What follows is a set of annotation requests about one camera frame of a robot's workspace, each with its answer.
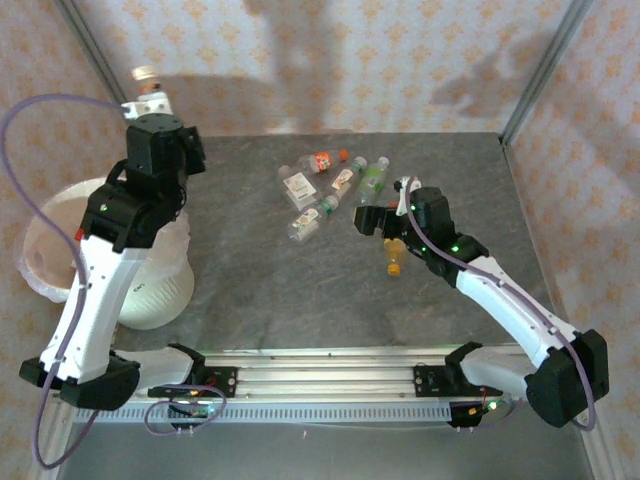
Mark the orange juice bottle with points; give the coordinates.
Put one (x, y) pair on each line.
(395, 252)

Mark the green label bottle white cap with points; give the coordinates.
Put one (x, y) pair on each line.
(372, 181)

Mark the green cap bottle orange-print label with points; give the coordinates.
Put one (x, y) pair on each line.
(345, 177)

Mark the green cap bottle leaf label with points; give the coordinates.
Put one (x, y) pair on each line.
(307, 220)

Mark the clear bottle orange cap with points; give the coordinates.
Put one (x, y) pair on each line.
(320, 161)

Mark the square clear bottle white label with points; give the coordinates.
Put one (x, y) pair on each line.
(298, 187)

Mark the white plastic bin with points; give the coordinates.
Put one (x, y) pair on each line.
(160, 295)

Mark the small circuit board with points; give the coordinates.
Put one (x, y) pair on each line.
(480, 410)
(200, 409)

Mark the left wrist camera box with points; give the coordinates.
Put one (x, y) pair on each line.
(150, 106)

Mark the aluminium side rail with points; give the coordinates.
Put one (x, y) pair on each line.
(520, 200)

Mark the aluminium frame post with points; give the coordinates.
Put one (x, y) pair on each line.
(95, 55)
(540, 75)

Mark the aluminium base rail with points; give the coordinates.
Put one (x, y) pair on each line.
(325, 375)

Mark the aluminium frame leg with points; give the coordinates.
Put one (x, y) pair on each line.
(55, 450)
(600, 450)

